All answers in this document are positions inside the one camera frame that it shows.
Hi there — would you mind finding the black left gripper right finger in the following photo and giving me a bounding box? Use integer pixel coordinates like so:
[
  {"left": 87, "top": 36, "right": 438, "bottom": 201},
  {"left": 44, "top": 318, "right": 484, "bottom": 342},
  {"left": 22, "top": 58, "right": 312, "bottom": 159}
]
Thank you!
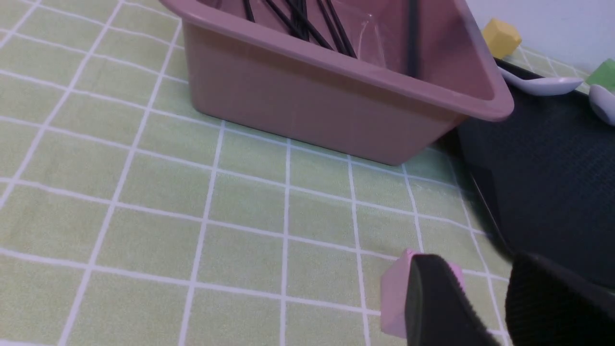
[{"left": 505, "top": 252, "right": 615, "bottom": 346}]

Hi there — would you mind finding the pink cube block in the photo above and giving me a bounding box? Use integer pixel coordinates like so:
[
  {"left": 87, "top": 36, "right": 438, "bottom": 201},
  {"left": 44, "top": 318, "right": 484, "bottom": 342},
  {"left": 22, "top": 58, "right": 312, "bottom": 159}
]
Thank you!
[{"left": 380, "top": 249, "right": 464, "bottom": 341}]

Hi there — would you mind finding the green cube block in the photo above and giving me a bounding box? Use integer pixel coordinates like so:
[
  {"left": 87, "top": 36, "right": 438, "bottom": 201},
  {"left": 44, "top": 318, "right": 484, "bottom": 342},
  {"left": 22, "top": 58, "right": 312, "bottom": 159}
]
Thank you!
[{"left": 586, "top": 58, "right": 615, "bottom": 92}]

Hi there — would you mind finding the white spoon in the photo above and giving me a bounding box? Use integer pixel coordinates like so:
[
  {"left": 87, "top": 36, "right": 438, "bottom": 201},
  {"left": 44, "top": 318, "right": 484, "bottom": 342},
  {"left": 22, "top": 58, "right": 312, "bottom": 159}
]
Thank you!
[
  {"left": 589, "top": 85, "right": 615, "bottom": 127},
  {"left": 498, "top": 67, "right": 583, "bottom": 97}
]

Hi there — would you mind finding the black chopstick bundle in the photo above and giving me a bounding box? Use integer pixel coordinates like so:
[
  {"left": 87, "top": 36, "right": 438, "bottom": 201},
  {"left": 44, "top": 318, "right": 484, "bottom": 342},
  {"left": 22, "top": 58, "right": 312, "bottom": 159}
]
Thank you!
[
  {"left": 293, "top": 0, "right": 310, "bottom": 42},
  {"left": 285, "top": 0, "right": 332, "bottom": 50}
]

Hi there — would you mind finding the white spoon middle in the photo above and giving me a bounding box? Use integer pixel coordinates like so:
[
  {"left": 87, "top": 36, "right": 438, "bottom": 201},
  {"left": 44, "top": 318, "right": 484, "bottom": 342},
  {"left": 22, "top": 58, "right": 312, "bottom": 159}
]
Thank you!
[{"left": 589, "top": 85, "right": 615, "bottom": 127}]

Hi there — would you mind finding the black chopstick rightmost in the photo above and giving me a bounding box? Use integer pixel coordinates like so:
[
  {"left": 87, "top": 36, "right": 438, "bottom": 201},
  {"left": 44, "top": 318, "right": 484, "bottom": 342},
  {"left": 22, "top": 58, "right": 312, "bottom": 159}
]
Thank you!
[{"left": 406, "top": 0, "right": 420, "bottom": 79}]

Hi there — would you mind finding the yellow cube block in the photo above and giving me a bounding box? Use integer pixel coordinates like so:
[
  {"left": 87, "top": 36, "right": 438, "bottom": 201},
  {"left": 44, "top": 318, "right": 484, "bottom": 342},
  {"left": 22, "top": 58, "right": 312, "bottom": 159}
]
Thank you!
[{"left": 482, "top": 18, "right": 521, "bottom": 59}]

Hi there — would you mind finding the green checked tablecloth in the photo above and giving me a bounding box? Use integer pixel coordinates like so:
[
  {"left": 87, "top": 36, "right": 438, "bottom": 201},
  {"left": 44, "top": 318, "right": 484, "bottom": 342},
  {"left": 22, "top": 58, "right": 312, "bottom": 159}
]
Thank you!
[{"left": 0, "top": 0, "right": 512, "bottom": 346}]

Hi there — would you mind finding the black chopstick upright inner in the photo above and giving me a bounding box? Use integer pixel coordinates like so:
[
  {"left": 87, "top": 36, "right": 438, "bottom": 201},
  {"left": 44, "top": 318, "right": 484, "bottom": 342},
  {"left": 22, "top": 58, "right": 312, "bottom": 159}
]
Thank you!
[{"left": 326, "top": 0, "right": 357, "bottom": 59}]

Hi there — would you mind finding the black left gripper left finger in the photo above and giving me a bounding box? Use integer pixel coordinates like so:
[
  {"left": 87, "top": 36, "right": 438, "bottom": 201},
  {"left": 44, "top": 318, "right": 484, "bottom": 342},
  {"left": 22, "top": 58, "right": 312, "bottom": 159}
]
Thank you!
[{"left": 405, "top": 254, "right": 498, "bottom": 346}]

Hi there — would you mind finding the black plastic tray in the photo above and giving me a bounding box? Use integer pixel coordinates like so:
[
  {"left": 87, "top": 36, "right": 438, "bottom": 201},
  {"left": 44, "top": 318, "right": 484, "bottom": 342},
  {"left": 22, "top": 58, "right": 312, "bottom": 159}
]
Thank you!
[{"left": 455, "top": 85, "right": 615, "bottom": 289}]

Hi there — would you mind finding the black chopstick bundle right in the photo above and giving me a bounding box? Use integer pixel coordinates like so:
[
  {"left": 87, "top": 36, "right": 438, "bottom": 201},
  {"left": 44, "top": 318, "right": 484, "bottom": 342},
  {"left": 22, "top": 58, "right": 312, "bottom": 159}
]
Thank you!
[{"left": 293, "top": 0, "right": 310, "bottom": 42}]

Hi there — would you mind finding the black chopstick leftmost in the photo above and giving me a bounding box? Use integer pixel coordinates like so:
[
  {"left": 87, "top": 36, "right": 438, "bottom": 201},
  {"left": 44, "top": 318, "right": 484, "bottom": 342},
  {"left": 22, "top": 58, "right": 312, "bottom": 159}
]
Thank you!
[{"left": 242, "top": 0, "right": 255, "bottom": 23}]

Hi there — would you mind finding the black chopstick bundle left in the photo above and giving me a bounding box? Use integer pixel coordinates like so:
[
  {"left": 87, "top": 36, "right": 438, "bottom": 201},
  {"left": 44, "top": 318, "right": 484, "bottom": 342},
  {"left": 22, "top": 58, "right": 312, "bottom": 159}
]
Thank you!
[{"left": 285, "top": 0, "right": 332, "bottom": 50}]

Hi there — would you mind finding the pink plastic bin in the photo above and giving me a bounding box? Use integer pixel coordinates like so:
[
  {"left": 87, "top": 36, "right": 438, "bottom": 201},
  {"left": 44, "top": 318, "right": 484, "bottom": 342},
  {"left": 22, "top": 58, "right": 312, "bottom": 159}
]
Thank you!
[{"left": 162, "top": 0, "right": 514, "bottom": 166}]

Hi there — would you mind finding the black chopstick crossing long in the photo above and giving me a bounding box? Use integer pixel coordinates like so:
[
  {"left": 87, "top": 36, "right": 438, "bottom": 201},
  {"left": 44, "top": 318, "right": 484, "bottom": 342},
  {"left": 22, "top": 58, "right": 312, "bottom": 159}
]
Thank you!
[{"left": 265, "top": 0, "right": 306, "bottom": 41}]

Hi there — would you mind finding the white spoon far left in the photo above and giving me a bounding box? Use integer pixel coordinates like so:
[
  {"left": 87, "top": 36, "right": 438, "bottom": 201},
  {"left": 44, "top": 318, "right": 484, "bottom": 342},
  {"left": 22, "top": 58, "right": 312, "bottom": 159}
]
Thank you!
[{"left": 498, "top": 67, "right": 583, "bottom": 97}]

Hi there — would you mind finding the black chopstick gold tip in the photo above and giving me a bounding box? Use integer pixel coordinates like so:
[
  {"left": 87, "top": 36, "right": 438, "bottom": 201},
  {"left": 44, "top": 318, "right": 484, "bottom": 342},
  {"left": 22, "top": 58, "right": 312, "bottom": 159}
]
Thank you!
[{"left": 317, "top": 0, "right": 349, "bottom": 56}]

